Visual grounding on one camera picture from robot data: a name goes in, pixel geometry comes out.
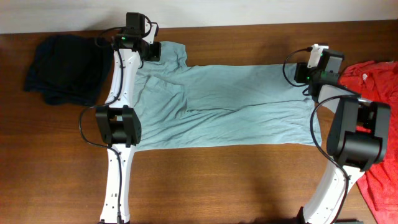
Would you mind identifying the light blue t-shirt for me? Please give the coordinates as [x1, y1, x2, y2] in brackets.
[133, 42, 322, 151]

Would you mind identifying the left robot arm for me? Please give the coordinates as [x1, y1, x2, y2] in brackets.
[95, 12, 161, 223]

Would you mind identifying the folded dark navy garment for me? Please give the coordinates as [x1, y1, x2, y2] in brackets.
[23, 34, 113, 106]

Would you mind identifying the red t-shirt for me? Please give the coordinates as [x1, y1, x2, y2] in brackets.
[338, 60, 398, 224]

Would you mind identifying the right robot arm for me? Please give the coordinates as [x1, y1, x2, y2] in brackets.
[294, 44, 391, 223]

